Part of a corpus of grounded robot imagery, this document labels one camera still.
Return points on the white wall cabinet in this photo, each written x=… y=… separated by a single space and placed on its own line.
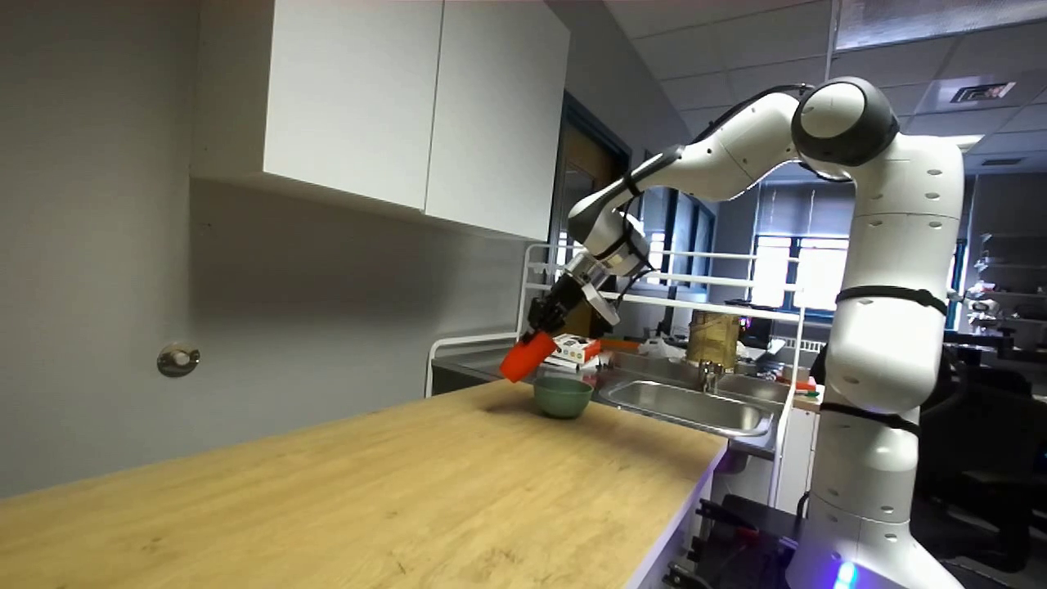
x=445 y=110

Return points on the green bowl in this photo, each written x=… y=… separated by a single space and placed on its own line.
x=561 y=394

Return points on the black office chair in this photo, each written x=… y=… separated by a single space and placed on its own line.
x=975 y=483

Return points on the white dish rack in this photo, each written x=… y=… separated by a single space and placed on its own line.
x=696 y=284

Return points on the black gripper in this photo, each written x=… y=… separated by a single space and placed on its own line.
x=569 y=309

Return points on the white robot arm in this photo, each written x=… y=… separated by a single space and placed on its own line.
x=885 y=350

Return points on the stainless steel sink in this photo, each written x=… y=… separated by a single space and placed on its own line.
x=689 y=407

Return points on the round wall outlet knob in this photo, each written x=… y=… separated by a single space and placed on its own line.
x=179 y=362

